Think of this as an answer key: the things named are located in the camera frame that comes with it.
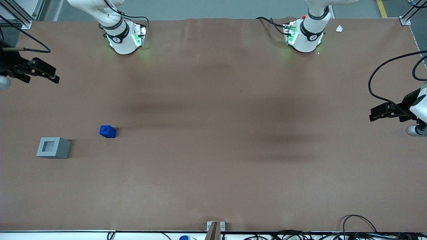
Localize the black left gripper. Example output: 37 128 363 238
369 88 423 122

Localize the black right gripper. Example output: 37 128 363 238
0 41 60 84

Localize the blue plastic part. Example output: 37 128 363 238
99 125 117 139

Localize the gray square base block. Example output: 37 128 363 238
36 137 71 159

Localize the brown paper table cover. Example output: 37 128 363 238
0 16 427 233

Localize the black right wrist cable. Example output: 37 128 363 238
0 15 51 54

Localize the long black left wrist cable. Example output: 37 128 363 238
368 50 427 112

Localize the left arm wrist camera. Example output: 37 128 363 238
406 124 427 137

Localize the short black looped cable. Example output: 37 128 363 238
412 55 427 82

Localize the aluminum frame profile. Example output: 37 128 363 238
0 0 46 30
399 0 427 26

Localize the black right arm base cable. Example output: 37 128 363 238
103 0 150 38

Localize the black arm base cable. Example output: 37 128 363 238
103 0 150 38
256 16 291 36

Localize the black arched cable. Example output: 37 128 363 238
342 214 378 234

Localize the black left arm base cable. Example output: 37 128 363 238
256 16 291 36

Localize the black cable bundle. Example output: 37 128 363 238
243 229 427 240

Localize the gray metal bracket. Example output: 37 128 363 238
206 221 226 232

